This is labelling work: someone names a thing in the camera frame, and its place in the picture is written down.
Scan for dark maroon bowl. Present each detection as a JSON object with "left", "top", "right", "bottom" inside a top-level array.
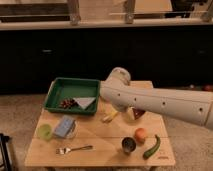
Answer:
[{"left": 133, "top": 108, "right": 145, "bottom": 120}]

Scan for green cucumber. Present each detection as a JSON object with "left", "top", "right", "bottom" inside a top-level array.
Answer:
[{"left": 143, "top": 135, "right": 161, "bottom": 160}]

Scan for light green plastic cup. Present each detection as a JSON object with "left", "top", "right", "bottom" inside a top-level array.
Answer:
[{"left": 37, "top": 124, "right": 52, "bottom": 141}]

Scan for white folded napkin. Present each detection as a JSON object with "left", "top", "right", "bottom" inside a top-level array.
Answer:
[{"left": 74, "top": 97, "right": 96, "bottom": 109}]

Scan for green plastic tray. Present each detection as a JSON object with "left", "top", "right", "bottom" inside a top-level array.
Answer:
[{"left": 44, "top": 77, "right": 100, "bottom": 116}]

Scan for yellow banana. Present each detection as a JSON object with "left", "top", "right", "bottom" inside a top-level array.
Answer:
[{"left": 102, "top": 108, "right": 118, "bottom": 123}]

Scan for small metal cup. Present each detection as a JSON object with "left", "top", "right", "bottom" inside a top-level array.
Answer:
[{"left": 122, "top": 137, "right": 136, "bottom": 154}]

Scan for black cabinet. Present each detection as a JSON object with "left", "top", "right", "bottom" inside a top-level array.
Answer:
[{"left": 0, "top": 26, "right": 213, "bottom": 94}]

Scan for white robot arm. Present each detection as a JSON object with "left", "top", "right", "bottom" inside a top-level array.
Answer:
[{"left": 100, "top": 67, "right": 213, "bottom": 130}]

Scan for blue sponge cloth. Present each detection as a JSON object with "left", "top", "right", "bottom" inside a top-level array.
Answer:
[{"left": 54, "top": 116, "right": 76, "bottom": 138}]

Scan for orange tomato fruit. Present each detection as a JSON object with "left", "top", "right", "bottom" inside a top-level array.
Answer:
[{"left": 134, "top": 128, "right": 147, "bottom": 143}]

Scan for dark red grapes bunch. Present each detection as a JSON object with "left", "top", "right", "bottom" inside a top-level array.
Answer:
[{"left": 60, "top": 99, "right": 77, "bottom": 109}]

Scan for silver metal fork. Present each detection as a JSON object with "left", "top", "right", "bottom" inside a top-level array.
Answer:
[{"left": 55, "top": 145, "right": 93, "bottom": 155}]

